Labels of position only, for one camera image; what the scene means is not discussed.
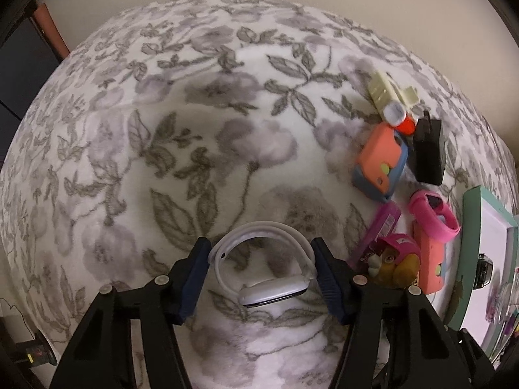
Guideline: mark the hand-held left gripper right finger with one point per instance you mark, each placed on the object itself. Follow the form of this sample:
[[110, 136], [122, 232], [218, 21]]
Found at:
[[330, 279]]

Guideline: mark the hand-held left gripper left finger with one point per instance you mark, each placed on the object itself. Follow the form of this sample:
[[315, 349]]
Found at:
[[194, 279]]

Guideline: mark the white smartwatch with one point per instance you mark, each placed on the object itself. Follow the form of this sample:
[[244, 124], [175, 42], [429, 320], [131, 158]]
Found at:
[[271, 293]]

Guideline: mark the purple packet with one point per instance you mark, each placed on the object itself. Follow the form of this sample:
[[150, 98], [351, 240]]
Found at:
[[381, 227]]

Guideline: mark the orange and blue toy case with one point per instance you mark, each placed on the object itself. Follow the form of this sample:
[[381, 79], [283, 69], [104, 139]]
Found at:
[[379, 158], [432, 263]]

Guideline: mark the pink smartwatch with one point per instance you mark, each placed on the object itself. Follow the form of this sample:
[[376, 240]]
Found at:
[[429, 206]]

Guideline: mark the green rimmed white tray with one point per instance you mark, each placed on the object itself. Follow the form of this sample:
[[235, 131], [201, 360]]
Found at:
[[492, 231]]

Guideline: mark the toy figure with pink helmet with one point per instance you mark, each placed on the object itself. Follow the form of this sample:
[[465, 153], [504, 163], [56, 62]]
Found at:
[[395, 255]]

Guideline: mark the black smartwatch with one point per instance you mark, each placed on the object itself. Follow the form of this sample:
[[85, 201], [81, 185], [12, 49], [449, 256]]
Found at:
[[483, 271]]

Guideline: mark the black power adapter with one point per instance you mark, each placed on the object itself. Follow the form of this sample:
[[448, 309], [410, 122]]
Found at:
[[427, 154]]

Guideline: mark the clear plastic piece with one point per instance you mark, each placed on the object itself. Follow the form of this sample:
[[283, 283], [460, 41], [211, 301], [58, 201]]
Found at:
[[505, 295]]

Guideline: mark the floral printed blanket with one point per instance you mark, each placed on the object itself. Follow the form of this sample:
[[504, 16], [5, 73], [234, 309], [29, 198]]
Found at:
[[162, 89]]

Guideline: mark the cream plastic clip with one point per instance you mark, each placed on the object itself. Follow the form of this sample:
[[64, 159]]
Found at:
[[383, 89]]

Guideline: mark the dark cabinet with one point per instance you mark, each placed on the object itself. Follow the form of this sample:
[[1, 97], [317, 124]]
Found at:
[[24, 65]]

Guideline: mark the orange-brown board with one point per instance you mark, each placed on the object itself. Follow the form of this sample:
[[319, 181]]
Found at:
[[50, 32]]

